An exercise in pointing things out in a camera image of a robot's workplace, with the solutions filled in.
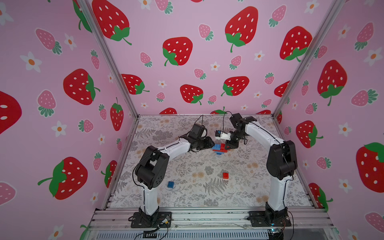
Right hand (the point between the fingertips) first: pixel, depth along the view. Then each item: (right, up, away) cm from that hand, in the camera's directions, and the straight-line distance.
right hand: (231, 143), depth 94 cm
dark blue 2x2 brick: (-7, -7, +3) cm, 10 cm away
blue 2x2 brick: (-37, -23, -9) cm, 44 cm away
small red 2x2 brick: (-5, -19, -6) cm, 20 cm away
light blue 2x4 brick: (-9, -2, -1) cm, 10 cm away
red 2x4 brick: (-6, -2, -3) cm, 7 cm away
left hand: (-11, 0, -2) cm, 11 cm away
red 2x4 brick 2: (-7, -5, +1) cm, 8 cm away
